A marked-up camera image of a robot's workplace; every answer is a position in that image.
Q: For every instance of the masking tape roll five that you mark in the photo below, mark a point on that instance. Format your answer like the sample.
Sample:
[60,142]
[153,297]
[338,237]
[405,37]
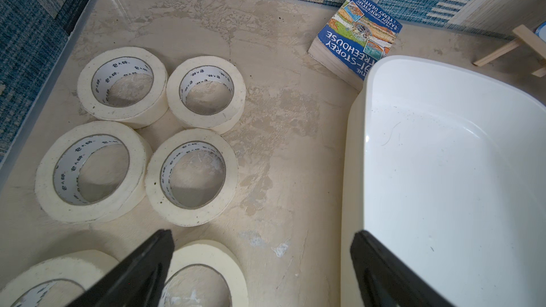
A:
[56,184]

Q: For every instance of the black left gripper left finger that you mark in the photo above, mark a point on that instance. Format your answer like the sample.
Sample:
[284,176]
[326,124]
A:
[138,280]

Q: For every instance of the wooden easel stand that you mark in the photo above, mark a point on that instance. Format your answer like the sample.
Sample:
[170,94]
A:
[523,36]

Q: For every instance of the masking tape roll one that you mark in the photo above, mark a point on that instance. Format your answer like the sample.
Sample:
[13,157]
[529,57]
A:
[196,71]

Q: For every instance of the white plastic storage box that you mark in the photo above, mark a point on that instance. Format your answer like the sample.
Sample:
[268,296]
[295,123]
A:
[446,168]

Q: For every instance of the masking tape roll three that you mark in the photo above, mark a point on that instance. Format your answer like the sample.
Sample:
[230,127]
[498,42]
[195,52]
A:
[99,76]

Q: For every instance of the colourful book on table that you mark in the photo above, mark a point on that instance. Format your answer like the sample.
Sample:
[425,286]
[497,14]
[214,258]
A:
[354,39]

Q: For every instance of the tape roll front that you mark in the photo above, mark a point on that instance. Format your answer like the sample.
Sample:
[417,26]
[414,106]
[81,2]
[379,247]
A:
[160,168]
[84,269]

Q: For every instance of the tape roll pair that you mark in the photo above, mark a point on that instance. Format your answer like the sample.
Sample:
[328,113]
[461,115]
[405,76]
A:
[217,256]

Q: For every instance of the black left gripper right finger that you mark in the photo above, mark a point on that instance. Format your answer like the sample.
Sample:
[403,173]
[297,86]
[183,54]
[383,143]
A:
[384,280]

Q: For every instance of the blue-framed whiteboard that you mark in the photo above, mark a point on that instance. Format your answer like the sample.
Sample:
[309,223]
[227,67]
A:
[541,31]

